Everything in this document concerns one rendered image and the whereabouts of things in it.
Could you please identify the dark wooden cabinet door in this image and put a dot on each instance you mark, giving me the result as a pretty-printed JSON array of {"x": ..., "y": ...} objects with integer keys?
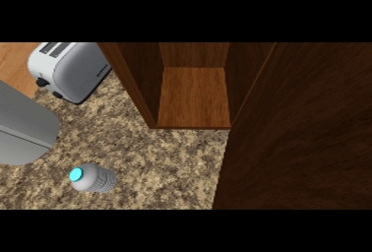
[{"x": 299, "y": 131}]

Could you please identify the silver toaster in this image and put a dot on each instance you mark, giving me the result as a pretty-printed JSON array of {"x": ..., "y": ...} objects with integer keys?
[{"x": 72, "y": 70}]

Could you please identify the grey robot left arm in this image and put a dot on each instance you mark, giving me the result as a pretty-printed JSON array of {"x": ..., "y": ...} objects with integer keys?
[{"x": 20, "y": 128}]

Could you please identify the brown wooden cabinet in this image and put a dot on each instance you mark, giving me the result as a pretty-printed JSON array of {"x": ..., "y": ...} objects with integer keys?
[{"x": 190, "y": 95}]

